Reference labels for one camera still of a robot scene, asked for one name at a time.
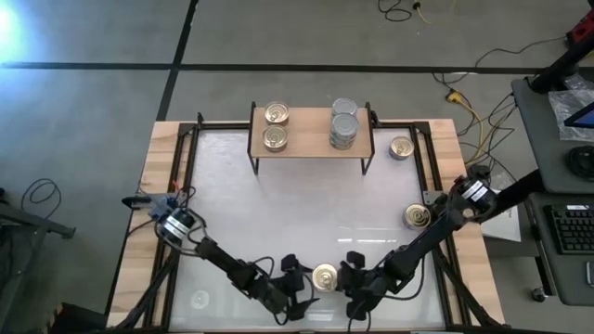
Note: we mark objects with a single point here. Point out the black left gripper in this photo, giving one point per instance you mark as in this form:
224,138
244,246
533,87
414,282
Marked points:
283,292

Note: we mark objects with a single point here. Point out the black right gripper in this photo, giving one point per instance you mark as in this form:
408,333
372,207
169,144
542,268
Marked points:
366,285

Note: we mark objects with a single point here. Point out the gold-lid blue-label can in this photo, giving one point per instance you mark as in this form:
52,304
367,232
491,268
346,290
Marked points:
275,137
416,215
276,112
401,147
324,277

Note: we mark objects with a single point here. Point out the wooden shelf black metal frame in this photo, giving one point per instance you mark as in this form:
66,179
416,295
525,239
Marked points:
306,134

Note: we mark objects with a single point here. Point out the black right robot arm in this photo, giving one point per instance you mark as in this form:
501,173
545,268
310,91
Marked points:
431,236

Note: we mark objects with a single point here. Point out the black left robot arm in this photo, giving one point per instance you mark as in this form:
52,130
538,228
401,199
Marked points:
218,257

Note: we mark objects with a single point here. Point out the grey metal mounting plate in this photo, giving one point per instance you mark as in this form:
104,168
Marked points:
428,197

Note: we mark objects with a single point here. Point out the white paper sheet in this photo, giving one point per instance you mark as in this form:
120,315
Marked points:
503,227

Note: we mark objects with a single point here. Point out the small caster wheel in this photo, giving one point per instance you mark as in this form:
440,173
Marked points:
538,294

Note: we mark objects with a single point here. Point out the black support beam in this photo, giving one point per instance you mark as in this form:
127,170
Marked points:
520,191

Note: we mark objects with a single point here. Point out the grey desk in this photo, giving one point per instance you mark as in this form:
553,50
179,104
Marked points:
571,278
533,139

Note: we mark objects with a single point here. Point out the black keyboard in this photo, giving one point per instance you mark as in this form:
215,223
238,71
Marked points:
573,229

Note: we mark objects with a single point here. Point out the black phone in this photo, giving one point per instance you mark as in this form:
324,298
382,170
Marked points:
590,273

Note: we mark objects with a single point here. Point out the black round coil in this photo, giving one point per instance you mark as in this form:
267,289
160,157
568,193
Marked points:
582,162

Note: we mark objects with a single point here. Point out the dark grey metal stand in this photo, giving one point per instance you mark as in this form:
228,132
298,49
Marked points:
37,223

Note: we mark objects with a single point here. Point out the clear plastic bag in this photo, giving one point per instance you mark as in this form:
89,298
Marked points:
564,106

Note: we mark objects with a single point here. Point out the blue-screen tablet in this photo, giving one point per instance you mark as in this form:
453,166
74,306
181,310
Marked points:
584,118

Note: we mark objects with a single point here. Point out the black stand pole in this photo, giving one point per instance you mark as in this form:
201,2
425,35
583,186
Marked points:
557,69

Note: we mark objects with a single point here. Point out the black metal table frame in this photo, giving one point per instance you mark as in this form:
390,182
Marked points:
184,128

